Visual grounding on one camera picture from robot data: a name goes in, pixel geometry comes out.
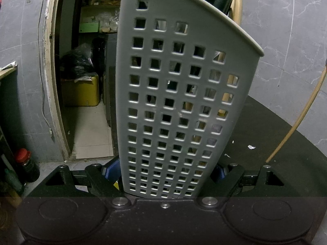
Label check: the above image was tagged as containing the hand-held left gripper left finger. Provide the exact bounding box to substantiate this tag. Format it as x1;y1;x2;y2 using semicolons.
32;158;133;208

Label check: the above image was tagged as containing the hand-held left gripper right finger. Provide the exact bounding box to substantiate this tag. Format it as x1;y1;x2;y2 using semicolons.
198;163;307;208

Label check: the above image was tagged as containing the white perforated utensil basket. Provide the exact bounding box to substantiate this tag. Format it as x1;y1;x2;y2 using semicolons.
114;0;265;200

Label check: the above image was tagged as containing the red capped dark bottle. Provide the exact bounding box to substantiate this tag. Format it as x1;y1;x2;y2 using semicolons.
14;148;41;183

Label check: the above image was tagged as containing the yellow crate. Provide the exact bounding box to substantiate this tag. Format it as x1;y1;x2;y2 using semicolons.
61;74;100;107

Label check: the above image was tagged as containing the green bottle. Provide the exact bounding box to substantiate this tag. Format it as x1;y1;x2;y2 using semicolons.
4;168;25;194

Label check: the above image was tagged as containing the grey cabinet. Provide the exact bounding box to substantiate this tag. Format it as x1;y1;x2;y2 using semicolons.
103;34;119;127

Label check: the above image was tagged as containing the black plastic bag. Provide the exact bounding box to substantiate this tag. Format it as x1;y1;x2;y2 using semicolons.
61;43;95;81

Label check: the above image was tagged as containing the green box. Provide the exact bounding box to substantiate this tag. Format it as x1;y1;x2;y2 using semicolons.
79;22;101;33

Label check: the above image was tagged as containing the clear plastic bag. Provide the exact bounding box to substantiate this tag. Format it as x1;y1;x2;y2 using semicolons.
98;11;120;32

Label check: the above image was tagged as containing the storage shelf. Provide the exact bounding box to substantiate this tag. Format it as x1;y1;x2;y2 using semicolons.
79;0;122;35

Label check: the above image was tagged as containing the white wall cable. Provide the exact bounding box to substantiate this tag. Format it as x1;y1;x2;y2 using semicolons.
38;0;54;142

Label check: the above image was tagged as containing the door frame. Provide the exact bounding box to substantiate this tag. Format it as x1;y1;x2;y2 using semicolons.
42;0;72;160

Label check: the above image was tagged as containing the wooden wall shelf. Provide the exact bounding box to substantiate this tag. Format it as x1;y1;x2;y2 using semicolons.
0;68;18;81

